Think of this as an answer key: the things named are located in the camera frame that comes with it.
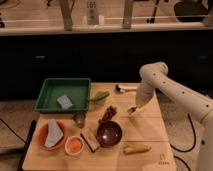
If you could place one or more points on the small grey metal cup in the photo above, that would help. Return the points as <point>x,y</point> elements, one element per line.
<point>79,119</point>

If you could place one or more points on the dark purple bowl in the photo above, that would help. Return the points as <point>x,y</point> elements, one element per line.
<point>109,134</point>

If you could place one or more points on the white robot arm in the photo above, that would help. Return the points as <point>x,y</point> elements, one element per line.
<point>154,76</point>

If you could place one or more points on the orange bowl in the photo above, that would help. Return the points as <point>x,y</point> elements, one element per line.
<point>42,135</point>

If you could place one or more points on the green leafy vegetable toy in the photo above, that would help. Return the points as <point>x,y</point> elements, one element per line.
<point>100,97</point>

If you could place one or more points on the grey sponge in tray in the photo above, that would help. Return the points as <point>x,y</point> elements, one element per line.
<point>65,102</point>

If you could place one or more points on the brown dried food piece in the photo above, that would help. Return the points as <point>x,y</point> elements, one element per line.
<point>108,115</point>

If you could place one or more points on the green plastic tray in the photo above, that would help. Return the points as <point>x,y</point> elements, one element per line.
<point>77,89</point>

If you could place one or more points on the small cup orange content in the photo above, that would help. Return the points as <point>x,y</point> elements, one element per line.
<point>74,145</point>

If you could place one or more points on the wooden block eraser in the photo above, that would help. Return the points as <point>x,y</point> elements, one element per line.
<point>90,139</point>

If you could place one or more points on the grey cloth in bowl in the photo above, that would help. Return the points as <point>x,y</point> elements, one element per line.
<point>55,134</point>

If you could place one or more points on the yellow banana toy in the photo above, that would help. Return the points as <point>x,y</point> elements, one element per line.
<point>132,149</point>

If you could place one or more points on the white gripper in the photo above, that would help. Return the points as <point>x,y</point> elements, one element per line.
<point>144,93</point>

